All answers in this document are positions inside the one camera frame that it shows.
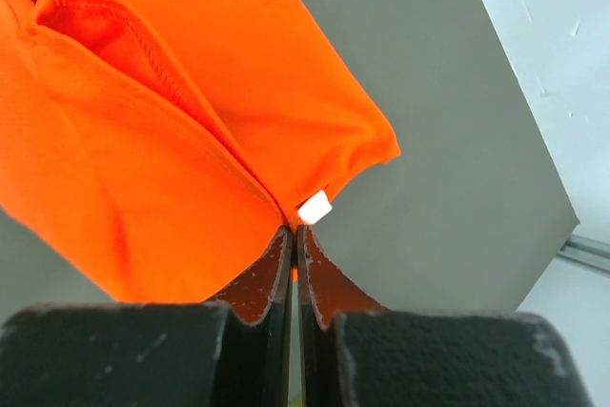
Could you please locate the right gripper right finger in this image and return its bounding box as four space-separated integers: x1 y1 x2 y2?
295 226 591 406

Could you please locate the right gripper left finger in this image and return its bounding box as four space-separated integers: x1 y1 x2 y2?
1 227 293 406

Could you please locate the orange t shirt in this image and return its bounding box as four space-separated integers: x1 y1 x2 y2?
1 0 400 302

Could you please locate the aluminium frame rail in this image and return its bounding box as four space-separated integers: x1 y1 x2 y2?
558 235 610 274

